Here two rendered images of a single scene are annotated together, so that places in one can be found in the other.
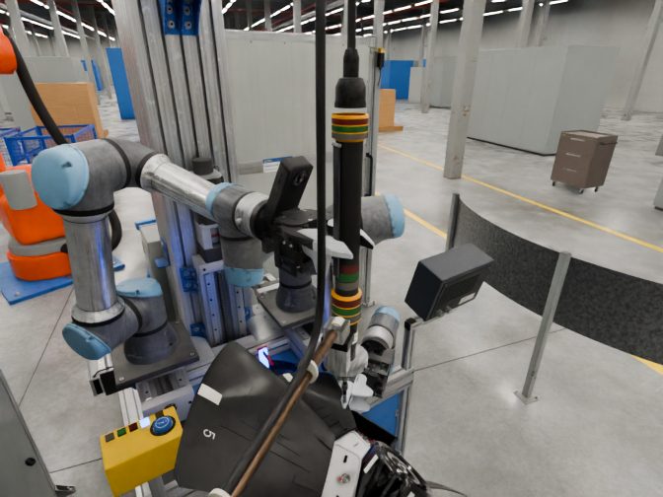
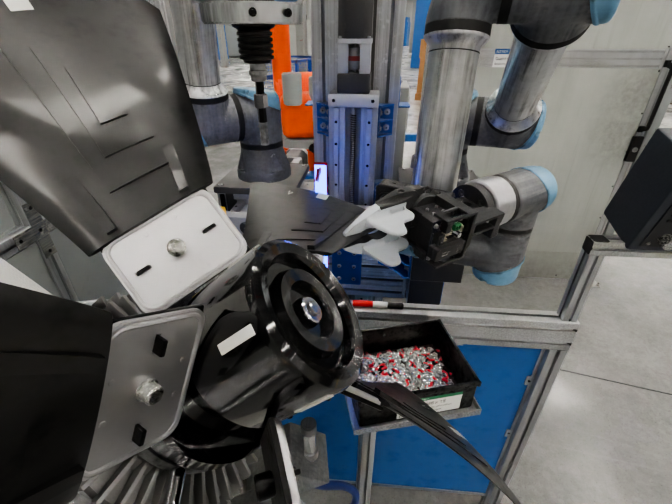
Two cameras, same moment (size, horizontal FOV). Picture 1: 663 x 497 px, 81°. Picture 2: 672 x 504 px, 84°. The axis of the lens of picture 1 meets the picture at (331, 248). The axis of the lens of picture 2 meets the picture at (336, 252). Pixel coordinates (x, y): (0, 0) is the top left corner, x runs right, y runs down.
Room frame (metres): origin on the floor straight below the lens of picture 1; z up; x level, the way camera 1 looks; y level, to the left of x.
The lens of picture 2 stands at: (0.27, -0.26, 1.40)
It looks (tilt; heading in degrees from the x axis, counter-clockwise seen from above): 31 degrees down; 39
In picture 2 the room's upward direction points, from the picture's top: straight up
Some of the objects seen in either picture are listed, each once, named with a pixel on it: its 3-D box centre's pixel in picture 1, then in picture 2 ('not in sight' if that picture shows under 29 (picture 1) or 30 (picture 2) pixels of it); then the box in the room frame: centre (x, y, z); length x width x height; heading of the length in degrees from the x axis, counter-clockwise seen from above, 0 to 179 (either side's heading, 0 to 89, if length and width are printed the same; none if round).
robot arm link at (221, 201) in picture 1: (236, 208); not in sight; (0.68, 0.17, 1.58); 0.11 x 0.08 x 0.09; 44
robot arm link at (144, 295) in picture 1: (139, 303); (256, 114); (0.94, 0.55, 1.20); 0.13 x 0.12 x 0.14; 160
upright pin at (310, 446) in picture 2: not in sight; (309, 438); (0.46, -0.06, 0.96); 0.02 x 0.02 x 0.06
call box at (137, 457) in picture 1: (146, 451); not in sight; (0.61, 0.42, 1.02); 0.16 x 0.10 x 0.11; 124
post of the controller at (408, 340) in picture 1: (408, 344); (581, 280); (1.07, -0.26, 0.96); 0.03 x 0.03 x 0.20; 34
